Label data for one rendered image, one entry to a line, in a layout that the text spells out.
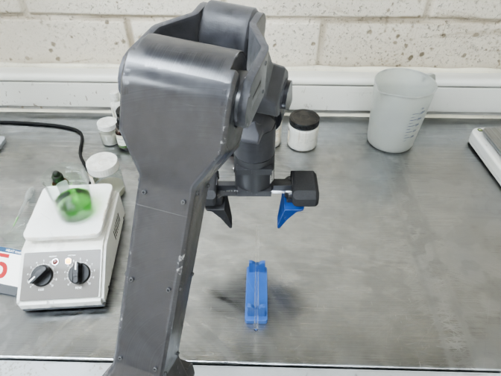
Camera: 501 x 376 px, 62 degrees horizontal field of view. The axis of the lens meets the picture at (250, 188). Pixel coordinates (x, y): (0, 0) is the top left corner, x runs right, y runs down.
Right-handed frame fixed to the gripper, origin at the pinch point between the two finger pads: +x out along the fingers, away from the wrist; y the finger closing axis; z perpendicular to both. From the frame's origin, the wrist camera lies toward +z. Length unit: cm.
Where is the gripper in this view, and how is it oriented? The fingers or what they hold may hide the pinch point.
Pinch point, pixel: (254, 211)
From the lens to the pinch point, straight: 66.1
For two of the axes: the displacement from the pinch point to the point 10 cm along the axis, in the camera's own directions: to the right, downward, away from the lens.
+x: 0.1, 7.3, 6.9
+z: 0.1, -6.9, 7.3
